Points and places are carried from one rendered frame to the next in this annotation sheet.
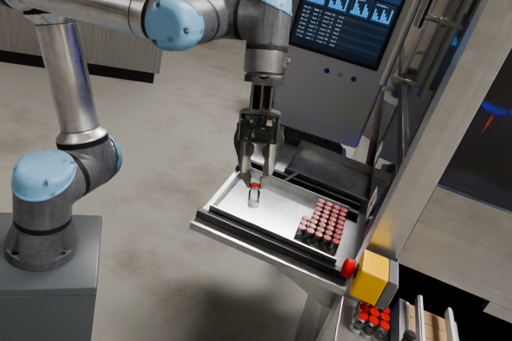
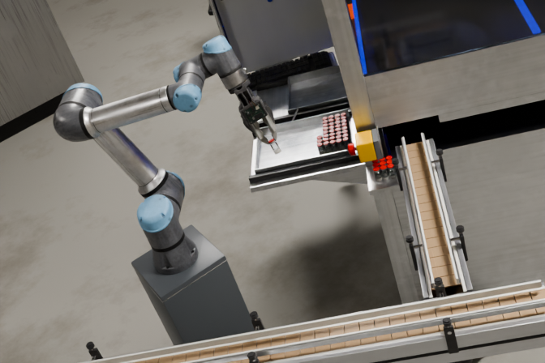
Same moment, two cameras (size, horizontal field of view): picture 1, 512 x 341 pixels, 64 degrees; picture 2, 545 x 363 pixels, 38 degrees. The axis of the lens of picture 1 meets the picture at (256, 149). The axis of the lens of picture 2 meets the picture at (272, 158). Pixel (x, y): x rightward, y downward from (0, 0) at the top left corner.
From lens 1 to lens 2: 1.64 m
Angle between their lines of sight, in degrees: 7
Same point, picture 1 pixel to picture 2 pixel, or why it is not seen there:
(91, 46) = not seen: outside the picture
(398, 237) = (367, 114)
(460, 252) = (403, 100)
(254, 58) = (229, 82)
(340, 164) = (329, 75)
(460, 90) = (337, 27)
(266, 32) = (225, 66)
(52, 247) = (186, 250)
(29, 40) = not seen: outside the picture
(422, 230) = (375, 103)
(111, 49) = (15, 91)
